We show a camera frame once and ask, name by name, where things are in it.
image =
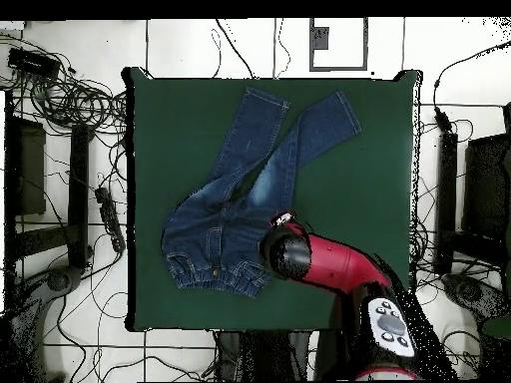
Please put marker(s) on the dark green table cloth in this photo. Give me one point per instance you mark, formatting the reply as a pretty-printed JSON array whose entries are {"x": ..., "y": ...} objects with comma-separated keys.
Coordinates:
[{"x": 359, "y": 179}]

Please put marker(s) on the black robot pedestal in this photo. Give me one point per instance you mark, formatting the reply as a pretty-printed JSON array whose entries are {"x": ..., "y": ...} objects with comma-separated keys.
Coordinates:
[{"x": 263, "y": 355}]

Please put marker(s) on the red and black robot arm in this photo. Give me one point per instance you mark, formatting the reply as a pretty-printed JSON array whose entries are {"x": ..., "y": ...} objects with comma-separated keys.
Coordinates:
[{"x": 339, "y": 263}]

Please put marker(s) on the blue denim jeans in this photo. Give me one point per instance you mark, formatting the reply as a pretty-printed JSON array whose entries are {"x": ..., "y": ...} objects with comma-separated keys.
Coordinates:
[{"x": 215, "y": 239}]

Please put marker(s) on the black metal frame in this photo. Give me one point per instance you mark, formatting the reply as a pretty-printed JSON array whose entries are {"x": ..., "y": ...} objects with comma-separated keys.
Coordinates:
[
  {"x": 78, "y": 179},
  {"x": 446, "y": 199}
]

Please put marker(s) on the black power strip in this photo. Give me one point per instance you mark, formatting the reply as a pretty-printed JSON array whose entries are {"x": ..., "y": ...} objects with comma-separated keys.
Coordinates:
[{"x": 109, "y": 217}]

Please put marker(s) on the grey square frame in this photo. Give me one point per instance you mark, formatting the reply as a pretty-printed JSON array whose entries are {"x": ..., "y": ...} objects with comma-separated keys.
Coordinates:
[{"x": 339, "y": 68}]

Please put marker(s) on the black flat device box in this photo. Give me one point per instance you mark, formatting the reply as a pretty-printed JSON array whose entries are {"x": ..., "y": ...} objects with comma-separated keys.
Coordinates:
[{"x": 32, "y": 63}]

